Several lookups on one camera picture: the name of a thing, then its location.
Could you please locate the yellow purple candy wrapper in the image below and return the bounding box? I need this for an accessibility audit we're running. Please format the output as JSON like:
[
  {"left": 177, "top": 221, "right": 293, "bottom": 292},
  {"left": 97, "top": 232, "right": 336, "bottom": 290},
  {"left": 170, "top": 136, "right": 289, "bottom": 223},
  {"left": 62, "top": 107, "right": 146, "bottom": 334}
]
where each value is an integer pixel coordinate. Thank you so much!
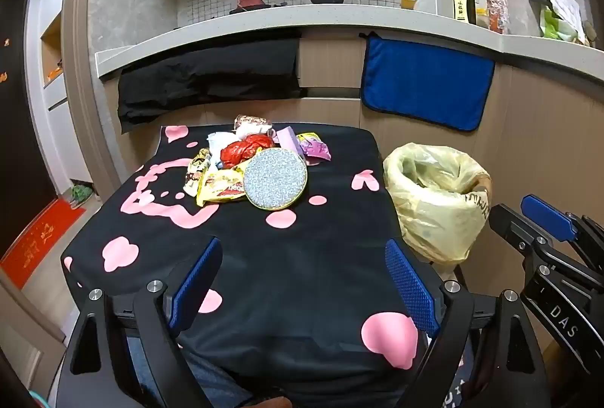
[{"left": 295, "top": 132, "right": 333, "bottom": 164}]

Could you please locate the green floor item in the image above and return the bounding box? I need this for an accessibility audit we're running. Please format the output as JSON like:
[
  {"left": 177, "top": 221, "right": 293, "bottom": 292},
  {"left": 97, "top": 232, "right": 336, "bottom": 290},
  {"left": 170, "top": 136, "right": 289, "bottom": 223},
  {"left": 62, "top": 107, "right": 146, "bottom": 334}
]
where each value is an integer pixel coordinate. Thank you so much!
[{"left": 70, "top": 183, "right": 94, "bottom": 206}]

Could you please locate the lilac packet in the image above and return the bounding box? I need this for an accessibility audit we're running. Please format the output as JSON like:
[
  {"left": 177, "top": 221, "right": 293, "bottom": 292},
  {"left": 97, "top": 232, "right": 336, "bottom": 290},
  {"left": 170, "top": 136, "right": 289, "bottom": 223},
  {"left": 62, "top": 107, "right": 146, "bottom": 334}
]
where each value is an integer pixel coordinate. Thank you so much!
[{"left": 275, "top": 127, "right": 299, "bottom": 155}]

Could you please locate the red doormat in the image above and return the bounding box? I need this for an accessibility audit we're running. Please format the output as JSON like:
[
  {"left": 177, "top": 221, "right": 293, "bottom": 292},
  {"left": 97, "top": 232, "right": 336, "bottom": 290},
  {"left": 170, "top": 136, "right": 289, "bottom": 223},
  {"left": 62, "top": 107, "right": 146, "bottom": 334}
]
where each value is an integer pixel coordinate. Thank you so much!
[{"left": 0, "top": 200, "right": 87, "bottom": 292}]

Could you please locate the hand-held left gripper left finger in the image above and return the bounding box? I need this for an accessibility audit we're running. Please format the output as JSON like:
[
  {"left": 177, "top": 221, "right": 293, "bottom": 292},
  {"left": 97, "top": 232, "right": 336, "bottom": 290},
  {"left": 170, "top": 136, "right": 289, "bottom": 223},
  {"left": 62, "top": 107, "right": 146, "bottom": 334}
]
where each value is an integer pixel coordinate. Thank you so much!
[{"left": 59, "top": 236, "right": 223, "bottom": 408}]

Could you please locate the black pink-print tablecloth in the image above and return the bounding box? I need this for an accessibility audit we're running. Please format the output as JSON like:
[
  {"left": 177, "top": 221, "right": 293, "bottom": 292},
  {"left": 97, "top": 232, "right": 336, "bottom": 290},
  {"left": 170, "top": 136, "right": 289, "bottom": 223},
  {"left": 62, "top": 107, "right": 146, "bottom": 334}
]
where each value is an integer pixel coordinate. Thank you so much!
[{"left": 60, "top": 123, "right": 468, "bottom": 392}]

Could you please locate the person's jeans leg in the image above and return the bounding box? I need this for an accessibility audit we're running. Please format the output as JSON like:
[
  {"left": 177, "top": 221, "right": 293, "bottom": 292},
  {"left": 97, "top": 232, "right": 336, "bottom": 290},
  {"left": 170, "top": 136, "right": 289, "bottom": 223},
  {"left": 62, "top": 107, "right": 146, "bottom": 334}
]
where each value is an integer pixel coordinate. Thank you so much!
[{"left": 126, "top": 335, "right": 247, "bottom": 408}]

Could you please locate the white crumpled tissue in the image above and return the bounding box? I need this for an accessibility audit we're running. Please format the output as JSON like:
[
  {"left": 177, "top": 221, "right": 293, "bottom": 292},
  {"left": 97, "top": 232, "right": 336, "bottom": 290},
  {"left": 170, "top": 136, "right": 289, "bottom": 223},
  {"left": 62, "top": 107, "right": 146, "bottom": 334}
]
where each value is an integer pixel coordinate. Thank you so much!
[{"left": 206, "top": 131, "right": 237, "bottom": 164}]

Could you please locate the red crushed can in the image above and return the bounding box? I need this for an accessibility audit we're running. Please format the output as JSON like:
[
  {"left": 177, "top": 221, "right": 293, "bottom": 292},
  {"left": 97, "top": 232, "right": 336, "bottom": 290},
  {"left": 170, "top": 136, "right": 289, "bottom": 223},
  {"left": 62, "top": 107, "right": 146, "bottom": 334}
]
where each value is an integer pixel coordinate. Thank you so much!
[{"left": 221, "top": 134, "right": 275, "bottom": 169}]

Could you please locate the bright yellow snack wrapper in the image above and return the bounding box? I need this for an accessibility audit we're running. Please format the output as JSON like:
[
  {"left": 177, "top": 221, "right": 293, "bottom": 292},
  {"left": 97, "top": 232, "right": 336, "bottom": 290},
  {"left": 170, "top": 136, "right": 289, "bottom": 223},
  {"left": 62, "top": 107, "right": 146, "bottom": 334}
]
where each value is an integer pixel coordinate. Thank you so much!
[{"left": 196, "top": 167, "right": 249, "bottom": 207}]

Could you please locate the grey stone countertop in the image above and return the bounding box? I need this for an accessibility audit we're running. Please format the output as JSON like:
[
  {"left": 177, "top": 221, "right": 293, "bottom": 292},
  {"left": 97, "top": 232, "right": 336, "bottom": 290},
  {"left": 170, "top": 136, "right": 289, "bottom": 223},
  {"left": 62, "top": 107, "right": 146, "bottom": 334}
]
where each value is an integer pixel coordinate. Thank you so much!
[{"left": 94, "top": 4, "right": 604, "bottom": 81}]

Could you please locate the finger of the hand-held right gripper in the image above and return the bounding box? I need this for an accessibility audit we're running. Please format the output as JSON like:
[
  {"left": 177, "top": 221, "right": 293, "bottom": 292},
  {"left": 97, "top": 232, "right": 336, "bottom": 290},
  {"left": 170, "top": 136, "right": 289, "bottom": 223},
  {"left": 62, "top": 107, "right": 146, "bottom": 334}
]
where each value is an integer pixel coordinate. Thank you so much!
[
  {"left": 520, "top": 195, "right": 604, "bottom": 248},
  {"left": 489, "top": 203, "right": 554, "bottom": 257}
]

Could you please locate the green plastic bag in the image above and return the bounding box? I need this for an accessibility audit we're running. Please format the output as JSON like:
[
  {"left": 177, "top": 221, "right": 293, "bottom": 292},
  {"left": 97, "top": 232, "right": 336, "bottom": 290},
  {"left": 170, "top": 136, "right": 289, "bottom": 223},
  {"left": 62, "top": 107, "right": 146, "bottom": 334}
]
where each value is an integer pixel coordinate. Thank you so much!
[{"left": 540, "top": 5, "right": 586, "bottom": 43}]

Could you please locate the blue towel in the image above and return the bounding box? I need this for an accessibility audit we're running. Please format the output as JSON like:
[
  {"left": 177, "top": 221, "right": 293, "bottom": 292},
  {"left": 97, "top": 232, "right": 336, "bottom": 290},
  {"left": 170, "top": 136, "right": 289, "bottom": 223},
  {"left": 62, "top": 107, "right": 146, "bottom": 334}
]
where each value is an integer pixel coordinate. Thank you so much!
[{"left": 359, "top": 32, "right": 496, "bottom": 134}]

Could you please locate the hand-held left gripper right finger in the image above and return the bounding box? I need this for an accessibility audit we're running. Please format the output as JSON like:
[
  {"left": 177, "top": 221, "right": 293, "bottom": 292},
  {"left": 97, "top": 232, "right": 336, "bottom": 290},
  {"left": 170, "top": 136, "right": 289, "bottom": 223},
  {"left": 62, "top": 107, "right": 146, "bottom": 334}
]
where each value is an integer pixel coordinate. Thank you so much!
[{"left": 384, "top": 238, "right": 553, "bottom": 408}]

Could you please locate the white printed bag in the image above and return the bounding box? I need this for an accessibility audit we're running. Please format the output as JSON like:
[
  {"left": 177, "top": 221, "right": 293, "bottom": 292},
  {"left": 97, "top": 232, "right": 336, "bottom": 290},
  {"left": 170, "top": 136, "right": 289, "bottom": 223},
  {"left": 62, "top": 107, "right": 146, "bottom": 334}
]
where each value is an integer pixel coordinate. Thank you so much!
[{"left": 546, "top": 0, "right": 586, "bottom": 30}]

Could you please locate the black cloth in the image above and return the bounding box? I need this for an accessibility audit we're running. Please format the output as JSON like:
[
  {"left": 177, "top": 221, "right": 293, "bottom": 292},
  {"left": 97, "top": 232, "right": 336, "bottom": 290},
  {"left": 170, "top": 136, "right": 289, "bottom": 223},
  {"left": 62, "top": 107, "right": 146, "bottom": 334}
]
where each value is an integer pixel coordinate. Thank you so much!
[{"left": 116, "top": 35, "right": 303, "bottom": 134}]

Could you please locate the round silver glitter coaster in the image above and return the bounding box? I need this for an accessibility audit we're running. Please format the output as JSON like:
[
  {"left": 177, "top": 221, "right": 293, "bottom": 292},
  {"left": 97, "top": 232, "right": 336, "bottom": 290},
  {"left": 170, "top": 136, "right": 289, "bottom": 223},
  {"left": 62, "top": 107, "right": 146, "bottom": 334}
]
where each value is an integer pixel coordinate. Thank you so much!
[{"left": 243, "top": 148, "right": 308, "bottom": 211}]

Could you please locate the orange-capped plastic bottle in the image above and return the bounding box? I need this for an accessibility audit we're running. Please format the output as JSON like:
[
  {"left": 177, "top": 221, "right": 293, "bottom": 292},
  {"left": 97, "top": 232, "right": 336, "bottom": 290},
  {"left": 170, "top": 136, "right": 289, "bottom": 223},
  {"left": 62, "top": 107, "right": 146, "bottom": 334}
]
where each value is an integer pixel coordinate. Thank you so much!
[{"left": 486, "top": 0, "right": 511, "bottom": 35}]

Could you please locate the black door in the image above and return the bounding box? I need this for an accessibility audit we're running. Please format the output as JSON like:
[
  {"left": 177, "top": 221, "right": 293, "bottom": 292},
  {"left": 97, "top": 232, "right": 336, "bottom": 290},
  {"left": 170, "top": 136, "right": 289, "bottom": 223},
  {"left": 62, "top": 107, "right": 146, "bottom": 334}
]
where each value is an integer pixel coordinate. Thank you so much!
[{"left": 0, "top": 0, "right": 58, "bottom": 259}]

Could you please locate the brown printed trash bin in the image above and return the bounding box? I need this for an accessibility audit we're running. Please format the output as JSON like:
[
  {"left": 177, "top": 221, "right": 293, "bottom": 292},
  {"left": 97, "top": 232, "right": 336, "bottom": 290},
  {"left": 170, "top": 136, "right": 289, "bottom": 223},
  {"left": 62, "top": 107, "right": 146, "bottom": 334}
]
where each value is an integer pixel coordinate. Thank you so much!
[{"left": 465, "top": 176, "right": 493, "bottom": 226}]

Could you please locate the pink brown snack packet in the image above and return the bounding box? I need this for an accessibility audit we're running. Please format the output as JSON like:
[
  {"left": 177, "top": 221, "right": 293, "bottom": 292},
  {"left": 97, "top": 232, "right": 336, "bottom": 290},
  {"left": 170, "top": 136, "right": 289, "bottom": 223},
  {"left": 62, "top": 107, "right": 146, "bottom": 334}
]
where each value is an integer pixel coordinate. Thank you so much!
[{"left": 234, "top": 115, "right": 275, "bottom": 129}]

